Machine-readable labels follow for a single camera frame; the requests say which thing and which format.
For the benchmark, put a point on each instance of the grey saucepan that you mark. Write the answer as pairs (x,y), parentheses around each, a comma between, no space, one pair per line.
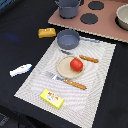
(69,39)

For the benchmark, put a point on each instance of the orange bread loaf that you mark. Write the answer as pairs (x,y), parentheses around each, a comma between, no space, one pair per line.
(48,32)

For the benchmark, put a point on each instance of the white toy fish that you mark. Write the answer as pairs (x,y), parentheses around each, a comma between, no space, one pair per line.
(20,70)

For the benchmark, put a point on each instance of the round wooden plate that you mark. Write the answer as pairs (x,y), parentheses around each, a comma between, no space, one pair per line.
(64,69)

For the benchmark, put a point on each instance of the red tomato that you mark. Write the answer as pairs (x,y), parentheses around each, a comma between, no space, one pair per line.
(76,64)

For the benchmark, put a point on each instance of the yellow butter box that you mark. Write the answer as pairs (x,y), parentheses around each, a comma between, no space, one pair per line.
(52,98)

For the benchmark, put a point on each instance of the woven beige placemat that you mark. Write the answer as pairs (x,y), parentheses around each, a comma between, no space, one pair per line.
(80,106)

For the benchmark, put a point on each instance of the grey cooking pot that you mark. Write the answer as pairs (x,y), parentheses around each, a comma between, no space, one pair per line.
(68,8)

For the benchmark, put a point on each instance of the pink toy stove board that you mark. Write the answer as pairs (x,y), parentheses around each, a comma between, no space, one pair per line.
(104,27)

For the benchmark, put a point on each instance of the beige bowl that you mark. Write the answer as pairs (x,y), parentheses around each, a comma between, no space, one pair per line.
(122,15)

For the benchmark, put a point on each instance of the wooden handled fork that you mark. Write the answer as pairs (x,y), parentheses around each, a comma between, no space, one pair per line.
(67,81)

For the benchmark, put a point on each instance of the wooden handled knife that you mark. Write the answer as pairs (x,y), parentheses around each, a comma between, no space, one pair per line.
(81,56)

